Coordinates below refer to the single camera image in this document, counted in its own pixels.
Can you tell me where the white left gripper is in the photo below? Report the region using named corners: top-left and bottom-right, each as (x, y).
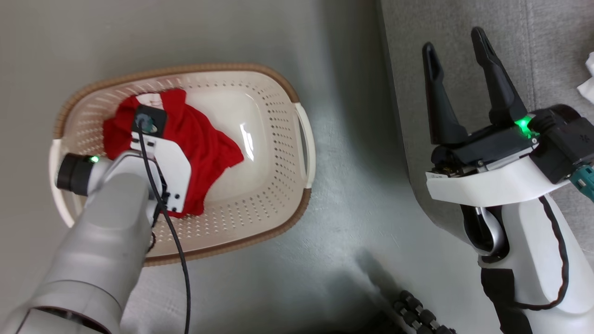
top-left (129, 132), bottom-right (192, 214)

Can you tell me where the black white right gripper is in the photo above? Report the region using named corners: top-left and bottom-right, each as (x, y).
top-left (421, 26), bottom-right (572, 208)

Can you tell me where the red cloth garment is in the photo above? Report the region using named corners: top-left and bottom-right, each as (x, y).
top-left (103, 88), bottom-right (245, 218)

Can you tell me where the grey fabric sofa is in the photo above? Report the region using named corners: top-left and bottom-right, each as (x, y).
top-left (377, 0), bottom-right (594, 260)

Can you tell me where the white cloth piece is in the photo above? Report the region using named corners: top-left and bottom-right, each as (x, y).
top-left (577, 51), bottom-right (594, 105)

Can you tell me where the beige perforated laundry basket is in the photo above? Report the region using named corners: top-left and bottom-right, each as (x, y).
top-left (49, 64), bottom-right (317, 267)

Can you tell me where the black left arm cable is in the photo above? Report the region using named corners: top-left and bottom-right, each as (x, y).
top-left (136, 117), bottom-right (192, 334)

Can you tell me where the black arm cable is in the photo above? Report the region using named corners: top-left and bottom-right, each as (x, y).
top-left (136, 117), bottom-right (192, 334)
top-left (510, 195), bottom-right (570, 311)

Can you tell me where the teal cable connector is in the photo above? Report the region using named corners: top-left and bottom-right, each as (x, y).
top-left (571, 165), bottom-right (594, 203)

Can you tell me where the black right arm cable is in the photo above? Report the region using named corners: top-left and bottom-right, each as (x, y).
top-left (510, 195), bottom-right (570, 311)

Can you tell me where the black corrugated hose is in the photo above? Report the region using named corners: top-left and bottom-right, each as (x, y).
top-left (394, 290), bottom-right (458, 334)

